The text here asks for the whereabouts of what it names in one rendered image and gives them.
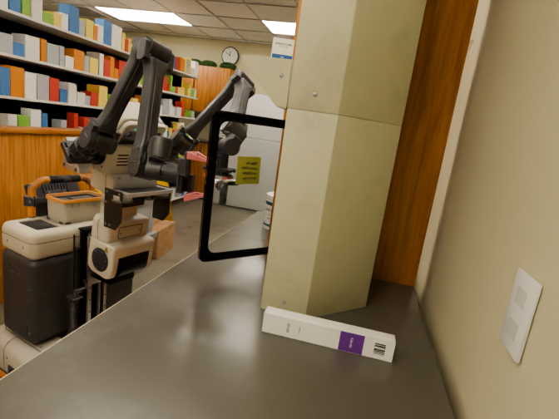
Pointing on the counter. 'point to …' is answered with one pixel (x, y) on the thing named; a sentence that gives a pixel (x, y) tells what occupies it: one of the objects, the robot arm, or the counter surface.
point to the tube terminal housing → (338, 150)
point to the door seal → (213, 184)
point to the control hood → (272, 76)
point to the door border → (209, 179)
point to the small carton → (282, 48)
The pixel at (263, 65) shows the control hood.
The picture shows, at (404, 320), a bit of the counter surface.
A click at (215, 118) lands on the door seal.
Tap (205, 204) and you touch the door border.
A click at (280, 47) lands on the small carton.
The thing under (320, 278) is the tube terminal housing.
